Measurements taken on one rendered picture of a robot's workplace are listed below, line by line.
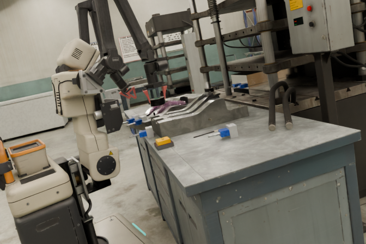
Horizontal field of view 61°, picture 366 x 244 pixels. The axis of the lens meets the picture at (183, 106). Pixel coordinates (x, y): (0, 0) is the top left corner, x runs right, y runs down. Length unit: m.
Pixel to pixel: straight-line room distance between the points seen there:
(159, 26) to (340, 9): 4.87
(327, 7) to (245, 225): 1.10
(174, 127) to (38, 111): 6.85
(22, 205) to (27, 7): 8.04
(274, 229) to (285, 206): 0.09
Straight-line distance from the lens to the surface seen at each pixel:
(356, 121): 2.32
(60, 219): 1.53
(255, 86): 2.38
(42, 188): 1.48
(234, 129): 1.40
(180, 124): 1.62
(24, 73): 9.17
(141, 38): 1.61
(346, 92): 2.24
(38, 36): 9.13
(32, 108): 8.32
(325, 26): 1.73
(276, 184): 1.18
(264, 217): 1.22
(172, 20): 6.40
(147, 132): 1.70
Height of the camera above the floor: 1.21
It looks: 10 degrees down
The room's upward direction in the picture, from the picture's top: 12 degrees counter-clockwise
